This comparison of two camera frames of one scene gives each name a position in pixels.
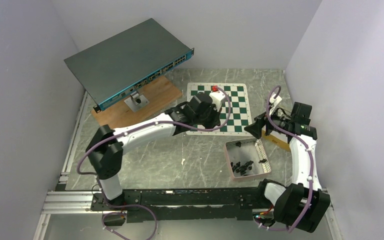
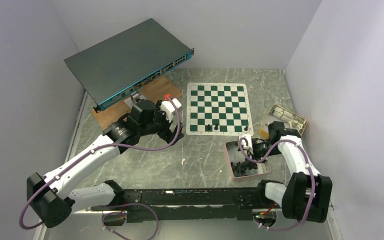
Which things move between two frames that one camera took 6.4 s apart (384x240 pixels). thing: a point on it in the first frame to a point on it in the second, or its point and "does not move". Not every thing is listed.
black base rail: [185, 205] does not move
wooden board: [162, 95] does not move
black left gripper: [215, 121] to [167, 134]
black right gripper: [255, 128] to [254, 155]
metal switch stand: [136, 101] does not move
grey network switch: [127, 61] does not move
